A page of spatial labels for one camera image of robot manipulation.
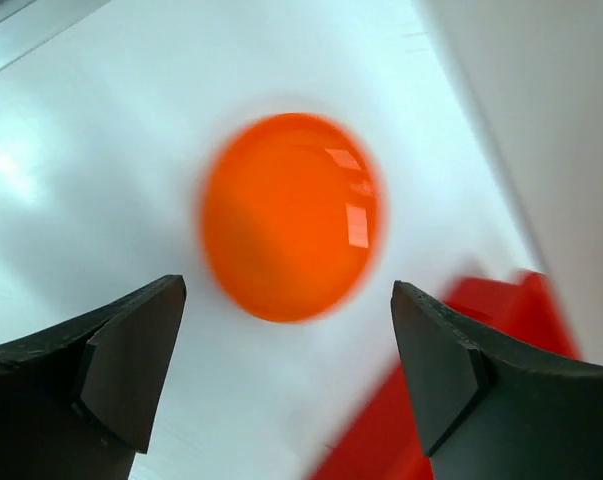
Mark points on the aluminium rail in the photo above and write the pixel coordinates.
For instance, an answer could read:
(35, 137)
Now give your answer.
(26, 25)

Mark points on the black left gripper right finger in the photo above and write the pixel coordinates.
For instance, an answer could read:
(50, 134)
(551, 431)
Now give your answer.
(488, 406)

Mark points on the red plastic bin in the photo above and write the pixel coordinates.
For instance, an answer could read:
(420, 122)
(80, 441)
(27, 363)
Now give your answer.
(381, 441)

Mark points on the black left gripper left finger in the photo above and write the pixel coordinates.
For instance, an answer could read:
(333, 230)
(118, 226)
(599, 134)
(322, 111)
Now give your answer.
(78, 399)

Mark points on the orange plate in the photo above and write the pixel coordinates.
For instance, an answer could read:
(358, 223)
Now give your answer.
(291, 216)

